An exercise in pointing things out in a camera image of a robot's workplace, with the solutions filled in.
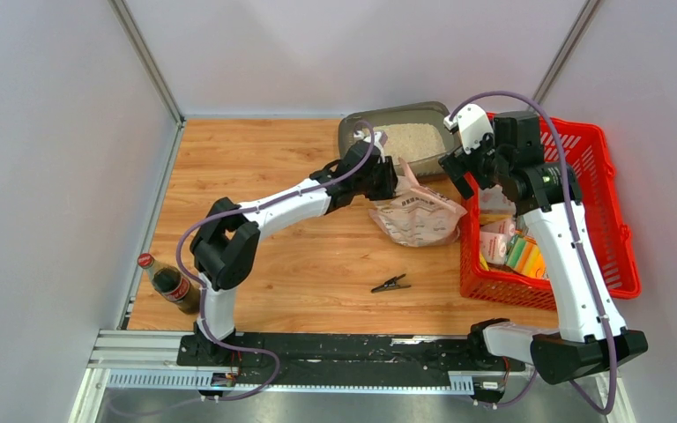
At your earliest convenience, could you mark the small pink pack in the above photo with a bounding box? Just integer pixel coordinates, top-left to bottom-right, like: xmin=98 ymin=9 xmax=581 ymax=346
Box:
xmin=480 ymin=218 xmax=516 ymax=265

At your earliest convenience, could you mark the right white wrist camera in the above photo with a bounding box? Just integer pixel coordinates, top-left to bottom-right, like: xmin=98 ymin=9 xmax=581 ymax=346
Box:
xmin=443 ymin=104 xmax=494 ymax=154

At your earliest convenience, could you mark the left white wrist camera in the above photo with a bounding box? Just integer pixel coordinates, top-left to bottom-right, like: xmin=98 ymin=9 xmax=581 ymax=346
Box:
xmin=353 ymin=130 xmax=388 ymax=155

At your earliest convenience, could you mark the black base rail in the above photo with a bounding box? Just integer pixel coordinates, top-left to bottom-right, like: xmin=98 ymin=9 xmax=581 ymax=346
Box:
xmin=176 ymin=332 xmax=526 ymax=388

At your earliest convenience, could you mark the red plastic basket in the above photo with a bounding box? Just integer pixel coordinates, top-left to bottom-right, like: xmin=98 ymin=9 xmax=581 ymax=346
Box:
xmin=459 ymin=118 xmax=642 ymax=310

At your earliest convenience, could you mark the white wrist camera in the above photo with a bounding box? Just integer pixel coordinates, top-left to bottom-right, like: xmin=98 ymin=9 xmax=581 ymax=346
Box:
xmin=353 ymin=130 xmax=388 ymax=155
xmin=443 ymin=104 xmax=494 ymax=154

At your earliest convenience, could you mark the black bag clip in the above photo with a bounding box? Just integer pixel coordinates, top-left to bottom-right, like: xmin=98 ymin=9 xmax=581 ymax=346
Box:
xmin=370 ymin=273 xmax=412 ymax=293

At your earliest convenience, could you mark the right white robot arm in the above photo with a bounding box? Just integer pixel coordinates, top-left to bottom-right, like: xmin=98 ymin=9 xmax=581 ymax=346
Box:
xmin=438 ymin=104 xmax=649 ymax=384

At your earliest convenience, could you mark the grey litter box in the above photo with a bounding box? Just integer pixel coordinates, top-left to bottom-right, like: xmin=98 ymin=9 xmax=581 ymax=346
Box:
xmin=338 ymin=101 xmax=460 ymax=180

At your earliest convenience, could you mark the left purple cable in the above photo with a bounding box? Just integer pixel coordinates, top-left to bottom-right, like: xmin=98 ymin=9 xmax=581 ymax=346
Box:
xmin=175 ymin=121 xmax=376 ymax=404

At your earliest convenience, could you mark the cola bottle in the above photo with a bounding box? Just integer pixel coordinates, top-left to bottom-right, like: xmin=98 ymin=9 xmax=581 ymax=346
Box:
xmin=137 ymin=253 xmax=200 ymax=315

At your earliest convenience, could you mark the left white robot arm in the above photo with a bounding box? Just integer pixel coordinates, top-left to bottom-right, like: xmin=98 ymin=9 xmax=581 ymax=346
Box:
xmin=190 ymin=141 xmax=398 ymax=366

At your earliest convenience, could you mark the pink cat litter bag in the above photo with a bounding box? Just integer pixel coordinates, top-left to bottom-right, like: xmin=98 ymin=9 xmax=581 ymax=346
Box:
xmin=368 ymin=160 xmax=467 ymax=248

